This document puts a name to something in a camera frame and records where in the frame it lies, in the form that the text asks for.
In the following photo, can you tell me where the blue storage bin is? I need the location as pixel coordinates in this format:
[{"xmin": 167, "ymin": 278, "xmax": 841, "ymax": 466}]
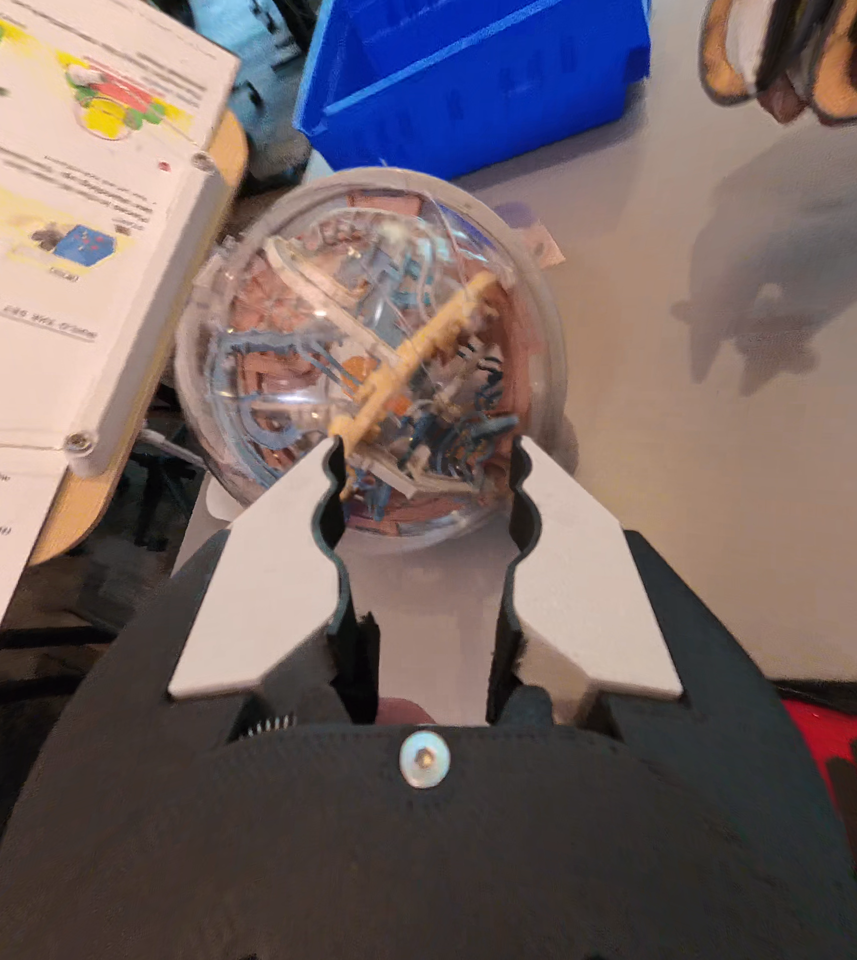
[{"xmin": 294, "ymin": 0, "xmax": 652, "ymax": 181}]

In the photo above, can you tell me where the printed instruction sheet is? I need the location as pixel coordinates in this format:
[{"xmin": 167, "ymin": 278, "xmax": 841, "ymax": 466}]
[{"xmin": 0, "ymin": 0, "xmax": 242, "ymax": 721}]

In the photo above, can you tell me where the clear maze ball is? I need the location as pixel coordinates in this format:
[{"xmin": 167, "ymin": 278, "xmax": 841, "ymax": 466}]
[{"xmin": 174, "ymin": 168, "xmax": 568, "ymax": 553}]

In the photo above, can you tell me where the red tool kit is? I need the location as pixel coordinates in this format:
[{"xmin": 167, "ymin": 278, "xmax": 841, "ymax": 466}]
[{"xmin": 781, "ymin": 693, "xmax": 857, "ymax": 960}]

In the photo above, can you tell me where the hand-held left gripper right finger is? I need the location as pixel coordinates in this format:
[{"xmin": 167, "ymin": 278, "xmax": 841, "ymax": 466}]
[{"xmin": 489, "ymin": 443, "xmax": 685, "ymax": 706}]

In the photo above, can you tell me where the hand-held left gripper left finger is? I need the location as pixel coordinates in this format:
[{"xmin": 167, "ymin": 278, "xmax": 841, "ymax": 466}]
[{"xmin": 169, "ymin": 438, "xmax": 355, "ymax": 703}]

